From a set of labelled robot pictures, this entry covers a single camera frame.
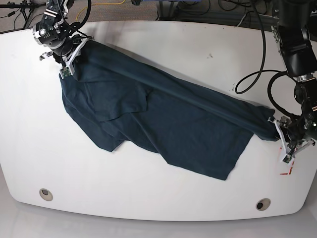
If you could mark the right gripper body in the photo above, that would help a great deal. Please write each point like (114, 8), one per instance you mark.
(62, 50)

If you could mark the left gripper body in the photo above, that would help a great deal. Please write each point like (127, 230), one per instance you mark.
(292, 142)

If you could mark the dark teal T-shirt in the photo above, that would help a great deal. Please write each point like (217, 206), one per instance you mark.
(114, 98)

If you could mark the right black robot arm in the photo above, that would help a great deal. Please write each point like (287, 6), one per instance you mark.
(62, 38)

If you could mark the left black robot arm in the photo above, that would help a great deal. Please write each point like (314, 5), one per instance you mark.
(292, 35)

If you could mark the red tape rectangle marking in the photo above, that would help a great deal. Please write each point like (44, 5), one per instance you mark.
(284, 168)

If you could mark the black tripod stand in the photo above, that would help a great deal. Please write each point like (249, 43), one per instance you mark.
(25, 8)

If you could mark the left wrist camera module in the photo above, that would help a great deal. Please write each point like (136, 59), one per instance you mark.
(286, 158)

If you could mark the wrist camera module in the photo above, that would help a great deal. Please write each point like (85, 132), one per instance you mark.
(286, 158)
(66, 71)

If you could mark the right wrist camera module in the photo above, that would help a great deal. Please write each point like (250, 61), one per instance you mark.
(66, 71)

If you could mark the right table cable grommet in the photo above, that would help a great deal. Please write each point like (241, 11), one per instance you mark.
(263, 204)

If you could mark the table cable grommet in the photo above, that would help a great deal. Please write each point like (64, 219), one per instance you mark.
(46, 194)
(263, 204)

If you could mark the left table cable grommet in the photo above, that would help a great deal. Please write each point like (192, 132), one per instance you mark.
(46, 194)

